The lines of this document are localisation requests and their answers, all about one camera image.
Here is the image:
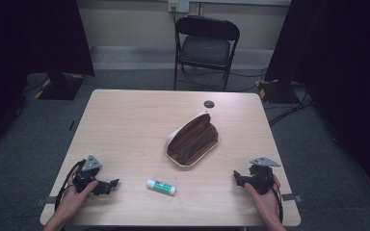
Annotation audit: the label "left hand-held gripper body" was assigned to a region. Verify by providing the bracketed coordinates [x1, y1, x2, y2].
[72, 154, 103, 194]

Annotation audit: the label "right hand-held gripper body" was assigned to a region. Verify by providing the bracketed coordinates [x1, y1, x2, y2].
[244, 156, 281, 196]

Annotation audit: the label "person's right hand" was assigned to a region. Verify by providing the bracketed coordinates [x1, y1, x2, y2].
[244, 173, 283, 226]

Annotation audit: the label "person's left hand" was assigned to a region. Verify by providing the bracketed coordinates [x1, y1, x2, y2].
[55, 167, 99, 223]

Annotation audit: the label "white green glue stick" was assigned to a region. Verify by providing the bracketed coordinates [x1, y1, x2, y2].
[145, 178, 177, 197]

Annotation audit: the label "white brown-lined pencil case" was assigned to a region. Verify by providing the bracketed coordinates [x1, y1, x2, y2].
[164, 109, 221, 168]

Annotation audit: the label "black folding chair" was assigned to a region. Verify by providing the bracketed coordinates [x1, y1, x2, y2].
[172, 14, 241, 92]

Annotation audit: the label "black curtain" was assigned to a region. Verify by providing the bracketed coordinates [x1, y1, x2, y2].
[0, 0, 95, 162]
[264, 0, 370, 206]

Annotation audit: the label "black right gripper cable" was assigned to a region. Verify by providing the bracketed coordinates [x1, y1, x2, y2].
[259, 174, 285, 223]

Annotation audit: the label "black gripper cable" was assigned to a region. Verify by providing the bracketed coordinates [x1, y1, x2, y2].
[259, 174, 285, 223]
[54, 159, 87, 214]

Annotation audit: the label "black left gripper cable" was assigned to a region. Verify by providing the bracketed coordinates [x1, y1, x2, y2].
[54, 159, 87, 214]

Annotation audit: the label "grey table strap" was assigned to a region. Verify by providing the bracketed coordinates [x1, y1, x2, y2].
[34, 195, 58, 208]
[280, 192, 304, 203]

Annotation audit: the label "black floor cables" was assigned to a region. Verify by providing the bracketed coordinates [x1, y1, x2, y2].
[176, 65, 314, 127]

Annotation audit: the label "white wall outlet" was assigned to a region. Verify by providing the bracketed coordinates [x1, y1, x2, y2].
[168, 0, 191, 14]

